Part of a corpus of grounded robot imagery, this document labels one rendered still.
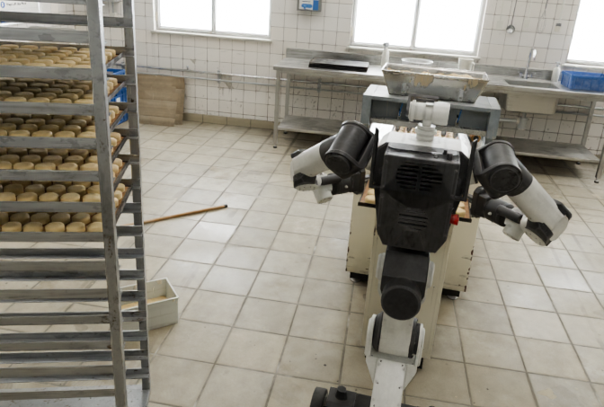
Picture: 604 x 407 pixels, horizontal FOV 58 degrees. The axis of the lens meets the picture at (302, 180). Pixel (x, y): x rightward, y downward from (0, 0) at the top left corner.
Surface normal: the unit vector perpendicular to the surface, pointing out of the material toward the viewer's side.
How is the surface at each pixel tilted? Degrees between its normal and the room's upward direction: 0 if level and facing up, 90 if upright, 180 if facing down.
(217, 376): 0
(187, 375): 0
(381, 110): 90
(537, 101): 91
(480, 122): 90
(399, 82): 115
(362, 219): 90
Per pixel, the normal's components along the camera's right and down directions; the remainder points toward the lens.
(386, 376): -0.14, -0.39
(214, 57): -0.16, 0.34
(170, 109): -0.12, -0.06
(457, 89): -0.24, 0.69
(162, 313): 0.49, 0.33
